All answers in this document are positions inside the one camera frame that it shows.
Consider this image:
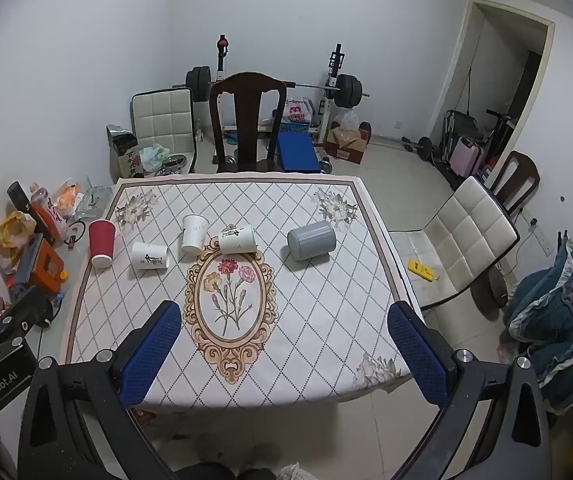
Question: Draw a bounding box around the black cylinder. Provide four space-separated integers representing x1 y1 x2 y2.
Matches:
7 181 32 212

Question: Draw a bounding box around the clear plastic bag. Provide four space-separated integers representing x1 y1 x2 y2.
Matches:
339 109 362 133

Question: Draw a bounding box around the pink suitcase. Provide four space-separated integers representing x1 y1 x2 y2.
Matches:
449 135 484 177

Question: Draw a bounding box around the metal bowl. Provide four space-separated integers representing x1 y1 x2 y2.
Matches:
159 155 190 176

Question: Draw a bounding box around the floral diamond-pattern tablecloth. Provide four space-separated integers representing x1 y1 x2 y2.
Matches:
65 175 424 409

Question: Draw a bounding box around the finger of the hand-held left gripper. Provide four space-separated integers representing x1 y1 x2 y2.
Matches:
0 292 55 348

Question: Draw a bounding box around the grey folding cart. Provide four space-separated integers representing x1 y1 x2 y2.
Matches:
439 109 478 161

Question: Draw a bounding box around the black barbell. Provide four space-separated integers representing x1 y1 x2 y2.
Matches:
185 66 370 109

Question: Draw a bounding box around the red carton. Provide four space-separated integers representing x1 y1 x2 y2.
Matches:
29 187 68 247

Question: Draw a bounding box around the white paper cup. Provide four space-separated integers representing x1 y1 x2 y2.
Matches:
218 224 258 255
181 214 209 255
131 241 170 271

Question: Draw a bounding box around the yellow tool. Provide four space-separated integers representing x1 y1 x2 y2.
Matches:
408 260 437 281

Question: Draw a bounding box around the blue bench pad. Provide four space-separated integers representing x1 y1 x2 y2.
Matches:
277 132 320 174

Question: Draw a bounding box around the brown printed paper bag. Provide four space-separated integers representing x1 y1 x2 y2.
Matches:
107 124 145 179

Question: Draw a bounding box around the grey cup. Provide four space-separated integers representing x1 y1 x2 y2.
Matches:
287 220 337 261

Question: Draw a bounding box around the cardboard box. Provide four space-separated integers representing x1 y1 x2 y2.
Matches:
324 126 370 164

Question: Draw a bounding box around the white padded chair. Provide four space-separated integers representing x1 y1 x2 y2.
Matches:
130 87 198 177
389 176 521 311

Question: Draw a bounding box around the white power strip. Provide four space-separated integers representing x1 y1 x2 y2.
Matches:
521 207 553 256

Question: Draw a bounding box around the yellow plastic bag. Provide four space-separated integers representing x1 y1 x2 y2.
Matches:
0 211 37 275

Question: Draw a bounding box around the white squat rack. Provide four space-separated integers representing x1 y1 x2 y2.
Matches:
214 34 348 147

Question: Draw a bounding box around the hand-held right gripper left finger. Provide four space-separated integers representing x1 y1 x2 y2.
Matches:
19 300 182 480

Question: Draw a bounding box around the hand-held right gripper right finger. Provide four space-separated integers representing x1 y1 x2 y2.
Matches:
387 301 553 480

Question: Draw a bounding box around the red paper cup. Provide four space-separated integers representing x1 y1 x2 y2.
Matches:
88 218 118 269

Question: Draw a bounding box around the black dumbbell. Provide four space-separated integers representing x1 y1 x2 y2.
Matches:
401 135 435 162

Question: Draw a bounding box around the red and white plastic bag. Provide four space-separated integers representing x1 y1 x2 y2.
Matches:
282 97 313 126

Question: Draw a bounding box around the denim clothes pile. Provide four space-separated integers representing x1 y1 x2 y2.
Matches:
505 237 573 413

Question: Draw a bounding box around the white door frame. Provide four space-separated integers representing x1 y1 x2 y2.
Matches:
429 0 556 177

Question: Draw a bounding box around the green plastic bag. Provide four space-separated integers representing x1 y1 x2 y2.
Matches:
139 145 172 177

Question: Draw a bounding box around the dark wooden chair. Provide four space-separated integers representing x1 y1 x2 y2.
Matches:
209 72 287 175
486 150 541 221

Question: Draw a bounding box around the black scooter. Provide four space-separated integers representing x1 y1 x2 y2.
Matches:
481 109 515 171

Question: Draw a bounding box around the orange box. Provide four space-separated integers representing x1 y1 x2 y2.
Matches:
14 237 68 300

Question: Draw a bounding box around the orange and white plastic bag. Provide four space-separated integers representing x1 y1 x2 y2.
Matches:
54 182 86 219

